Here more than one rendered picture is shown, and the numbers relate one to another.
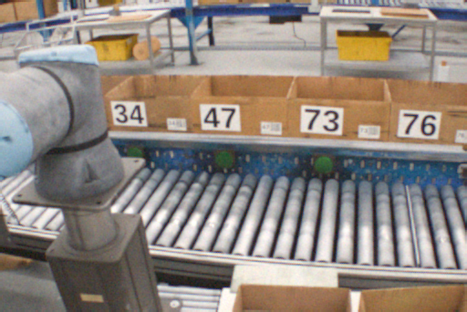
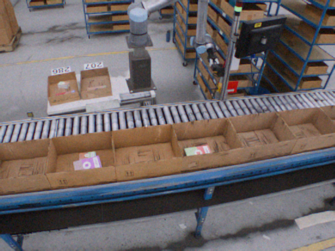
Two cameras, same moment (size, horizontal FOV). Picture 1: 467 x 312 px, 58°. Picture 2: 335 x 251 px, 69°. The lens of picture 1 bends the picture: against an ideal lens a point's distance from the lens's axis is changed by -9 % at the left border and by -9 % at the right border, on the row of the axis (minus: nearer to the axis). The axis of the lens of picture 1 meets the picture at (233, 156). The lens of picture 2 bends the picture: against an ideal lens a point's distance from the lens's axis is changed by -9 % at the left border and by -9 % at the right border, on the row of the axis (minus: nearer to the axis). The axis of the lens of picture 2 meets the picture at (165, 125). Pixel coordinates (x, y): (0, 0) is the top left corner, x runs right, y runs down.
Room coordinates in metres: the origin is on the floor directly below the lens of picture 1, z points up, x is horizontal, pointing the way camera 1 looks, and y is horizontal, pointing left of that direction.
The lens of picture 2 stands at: (2.85, -0.49, 2.20)
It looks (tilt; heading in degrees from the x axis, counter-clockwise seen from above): 42 degrees down; 152
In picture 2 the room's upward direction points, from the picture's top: 2 degrees clockwise
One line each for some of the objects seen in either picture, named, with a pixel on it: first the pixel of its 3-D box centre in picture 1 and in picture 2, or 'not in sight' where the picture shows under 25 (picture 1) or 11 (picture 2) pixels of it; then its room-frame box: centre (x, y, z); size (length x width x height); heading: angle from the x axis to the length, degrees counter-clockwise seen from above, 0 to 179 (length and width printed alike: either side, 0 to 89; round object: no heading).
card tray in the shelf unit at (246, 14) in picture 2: not in sight; (241, 8); (0.81, 1.44, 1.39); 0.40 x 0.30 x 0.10; 163
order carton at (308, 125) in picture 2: not in sight; (305, 129); (2.14, 1.06, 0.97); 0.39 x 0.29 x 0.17; 74
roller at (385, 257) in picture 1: (384, 223); (67, 139); (1.23, -0.50, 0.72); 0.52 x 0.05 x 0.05; 164
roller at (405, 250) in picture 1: (402, 223); (59, 140); (1.21, -0.56, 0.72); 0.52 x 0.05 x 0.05; 164
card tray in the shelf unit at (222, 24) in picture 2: not in sight; (238, 26); (0.81, 1.44, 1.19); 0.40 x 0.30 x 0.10; 164
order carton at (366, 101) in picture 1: (339, 107); (82, 160); (1.71, -0.45, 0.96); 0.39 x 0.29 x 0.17; 74
